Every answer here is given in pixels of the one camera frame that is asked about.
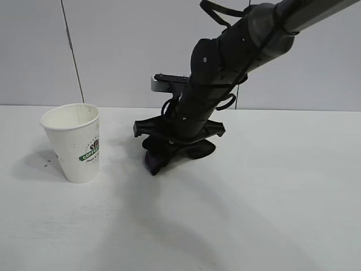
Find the white paper coffee cup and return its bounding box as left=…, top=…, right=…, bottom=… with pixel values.
left=39, top=103, right=102, bottom=184

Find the dark purple cloth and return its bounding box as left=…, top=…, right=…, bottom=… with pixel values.
left=142, top=137, right=218, bottom=176

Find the thick black cable bundle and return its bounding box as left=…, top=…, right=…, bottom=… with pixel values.
left=199, top=0, right=254, bottom=28

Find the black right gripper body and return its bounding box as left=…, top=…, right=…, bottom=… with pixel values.
left=133, top=81, right=240, bottom=143

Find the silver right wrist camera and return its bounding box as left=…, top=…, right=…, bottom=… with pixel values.
left=151, top=73, right=190, bottom=93

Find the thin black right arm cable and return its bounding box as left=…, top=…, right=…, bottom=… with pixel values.
left=215, top=16, right=300, bottom=111

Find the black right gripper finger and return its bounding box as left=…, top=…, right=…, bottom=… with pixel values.
left=152, top=142, right=198, bottom=176
left=149, top=138, right=170, bottom=173

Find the black right camera cable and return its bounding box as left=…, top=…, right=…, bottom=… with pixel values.
left=161, top=97, right=181, bottom=118

